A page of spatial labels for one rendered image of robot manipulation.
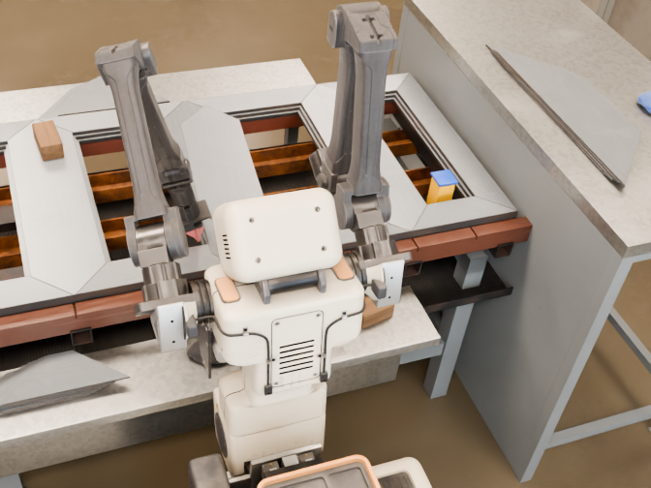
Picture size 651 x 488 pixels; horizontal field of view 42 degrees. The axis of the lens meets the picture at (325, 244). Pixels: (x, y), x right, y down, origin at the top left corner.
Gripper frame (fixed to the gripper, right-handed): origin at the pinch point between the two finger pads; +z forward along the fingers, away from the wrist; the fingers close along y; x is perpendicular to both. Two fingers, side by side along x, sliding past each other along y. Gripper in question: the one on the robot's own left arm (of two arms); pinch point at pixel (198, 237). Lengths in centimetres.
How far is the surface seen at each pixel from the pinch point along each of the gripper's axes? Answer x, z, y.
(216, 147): -36.6, 4.1, -14.0
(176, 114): -55, 3, -7
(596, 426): 48, 90, -98
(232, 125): -46, 6, -21
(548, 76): -20, 5, -113
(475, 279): 11, 45, -74
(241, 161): -28.7, 5.2, -19.3
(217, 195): -15.6, 2.5, -9.0
